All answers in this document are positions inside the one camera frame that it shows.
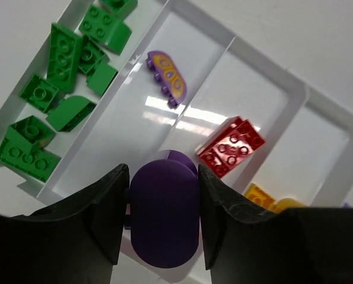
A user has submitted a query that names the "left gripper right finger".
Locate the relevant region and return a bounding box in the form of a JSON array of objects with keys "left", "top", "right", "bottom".
[{"left": 198, "top": 165, "right": 353, "bottom": 283}]

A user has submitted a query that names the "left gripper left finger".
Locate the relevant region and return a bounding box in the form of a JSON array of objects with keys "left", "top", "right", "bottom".
[{"left": 0, "top": 164, "right": 129, "bottom": 283}]

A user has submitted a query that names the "yellow oval lego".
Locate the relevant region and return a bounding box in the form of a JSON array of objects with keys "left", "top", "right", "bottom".
[{"left": 274, "top": 198, "right": 307, "bottom": 214}]

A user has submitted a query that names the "purple oval lego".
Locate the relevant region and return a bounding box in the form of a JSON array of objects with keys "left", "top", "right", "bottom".
[{"left": 125, "top": 150, "right": 200, "bottom": 269}]

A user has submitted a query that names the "red rectangular lego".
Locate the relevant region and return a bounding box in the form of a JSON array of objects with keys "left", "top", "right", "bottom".
[{"left": 196, "top": 116, "right": 265, "bottom": 178}]

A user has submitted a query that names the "green lego pair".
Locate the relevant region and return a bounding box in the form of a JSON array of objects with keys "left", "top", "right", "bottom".
[{"left": 0, "top": 115, "right": 61, "bottom": 182}]

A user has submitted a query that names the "green rectangular lego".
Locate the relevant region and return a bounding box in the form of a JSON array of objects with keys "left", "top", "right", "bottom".
[{"left": 46, "top": 95, "right": 96, "bottom": 132}]

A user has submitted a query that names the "purple curved lego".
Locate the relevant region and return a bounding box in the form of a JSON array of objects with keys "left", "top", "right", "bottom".
[{"left": 145, "top": 50, "right": 187, "bottom": 108}]

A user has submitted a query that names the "green long lego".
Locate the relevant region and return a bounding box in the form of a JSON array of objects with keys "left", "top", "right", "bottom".
[{"left": 47, "top": 23, "right": 83, "bottom": 93}]

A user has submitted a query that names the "green square lego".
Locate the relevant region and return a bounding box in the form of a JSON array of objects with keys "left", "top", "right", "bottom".
[{"left": 79, "top": 4, "right": 132, "bottom": 55}]

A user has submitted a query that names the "green small cube lego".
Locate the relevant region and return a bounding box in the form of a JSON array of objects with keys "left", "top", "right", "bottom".
[{"left": 101, "top": 0, "right": 138, "bottom": 18}]

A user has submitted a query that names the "small green number lego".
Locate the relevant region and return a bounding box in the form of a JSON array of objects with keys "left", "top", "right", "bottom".
[{"left": 79, "top": 35, "right": 109, "bottom": 76}]

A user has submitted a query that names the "white divided sorting tray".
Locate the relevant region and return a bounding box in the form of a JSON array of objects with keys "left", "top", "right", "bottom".
[{"left": 0, "top": 0, "right": 353, "bottom": 284}]

